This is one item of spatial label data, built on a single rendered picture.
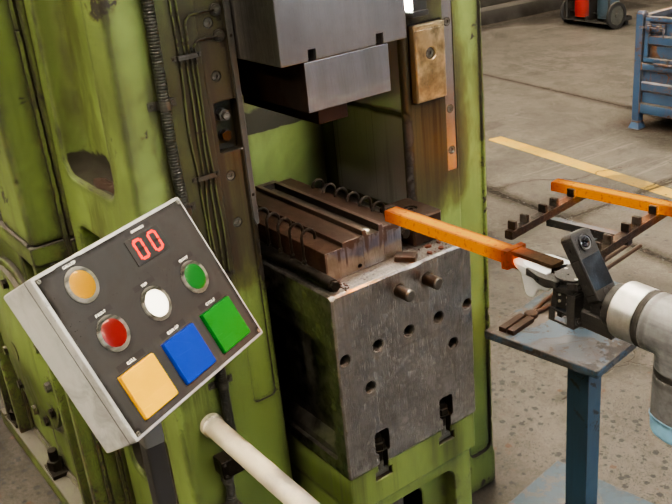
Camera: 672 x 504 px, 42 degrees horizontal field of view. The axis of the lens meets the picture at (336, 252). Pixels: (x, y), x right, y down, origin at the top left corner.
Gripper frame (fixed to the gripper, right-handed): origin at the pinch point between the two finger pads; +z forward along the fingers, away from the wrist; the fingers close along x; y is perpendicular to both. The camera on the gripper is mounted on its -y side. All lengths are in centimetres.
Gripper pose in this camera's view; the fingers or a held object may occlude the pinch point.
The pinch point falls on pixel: (523, 256)
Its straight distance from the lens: 151.7
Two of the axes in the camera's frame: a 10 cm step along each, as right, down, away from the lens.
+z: -5.9, -2.9, 7.5
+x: 8.0, -3.0, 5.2
